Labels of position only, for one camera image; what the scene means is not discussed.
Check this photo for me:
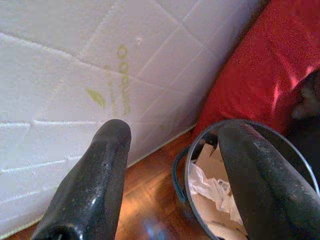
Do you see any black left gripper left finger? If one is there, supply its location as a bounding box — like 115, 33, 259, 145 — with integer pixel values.
29, 118, 133, 240

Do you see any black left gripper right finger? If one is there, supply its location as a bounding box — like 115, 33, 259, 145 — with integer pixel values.
216, 122, 320, 240

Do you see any white tissue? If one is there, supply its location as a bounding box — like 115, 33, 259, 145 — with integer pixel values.
188, 159, 236, 213

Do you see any black round waste bin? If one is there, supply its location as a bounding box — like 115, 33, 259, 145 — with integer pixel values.
172, 118, 320, 240

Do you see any beige paper scrap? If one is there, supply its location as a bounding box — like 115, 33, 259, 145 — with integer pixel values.
197, 143, 249, 238

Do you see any white quilted mattress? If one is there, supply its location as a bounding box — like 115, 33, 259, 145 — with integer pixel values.
0, 0, 263, 236

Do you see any red fabric cushion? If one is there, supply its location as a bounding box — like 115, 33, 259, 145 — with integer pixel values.
192, 0, 320, 136

